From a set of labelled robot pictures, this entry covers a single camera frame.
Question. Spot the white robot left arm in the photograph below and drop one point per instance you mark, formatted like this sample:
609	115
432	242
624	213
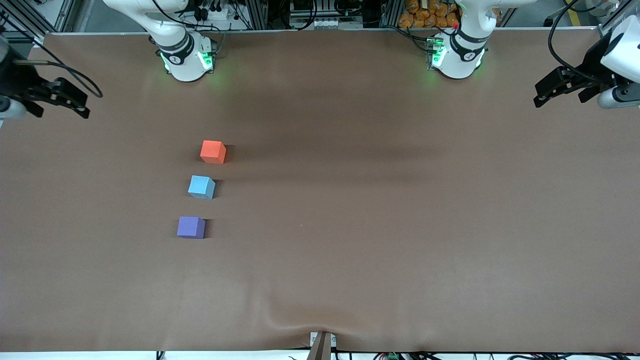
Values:
457	62

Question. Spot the bag of orange snacks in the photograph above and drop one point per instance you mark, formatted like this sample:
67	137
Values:
430	12

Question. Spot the purple foam block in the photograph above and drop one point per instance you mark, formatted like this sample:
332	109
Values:
190	227

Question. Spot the small green connector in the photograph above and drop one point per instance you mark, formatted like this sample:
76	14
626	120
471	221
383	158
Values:
393	356

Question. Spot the light blue foam block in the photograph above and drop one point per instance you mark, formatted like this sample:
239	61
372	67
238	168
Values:
201	186

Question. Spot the white power strip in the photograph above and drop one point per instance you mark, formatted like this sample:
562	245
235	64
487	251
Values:
210	14

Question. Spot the metal table clamp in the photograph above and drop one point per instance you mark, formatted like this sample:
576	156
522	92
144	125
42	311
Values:
321	347

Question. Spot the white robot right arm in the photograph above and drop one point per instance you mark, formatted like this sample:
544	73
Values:
182	62

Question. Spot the brown table cover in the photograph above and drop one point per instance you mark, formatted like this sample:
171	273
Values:
320	260

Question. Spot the aluminium frame post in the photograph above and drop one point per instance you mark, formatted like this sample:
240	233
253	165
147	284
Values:
30	15
612	17

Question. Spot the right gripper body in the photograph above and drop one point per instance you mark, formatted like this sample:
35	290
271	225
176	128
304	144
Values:
16	80

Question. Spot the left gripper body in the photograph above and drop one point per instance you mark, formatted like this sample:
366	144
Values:
589	68

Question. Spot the white terminal block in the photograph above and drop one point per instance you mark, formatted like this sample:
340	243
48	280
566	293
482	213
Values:
320	23

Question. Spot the orange foam block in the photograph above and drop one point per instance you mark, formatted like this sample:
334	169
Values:
213	151

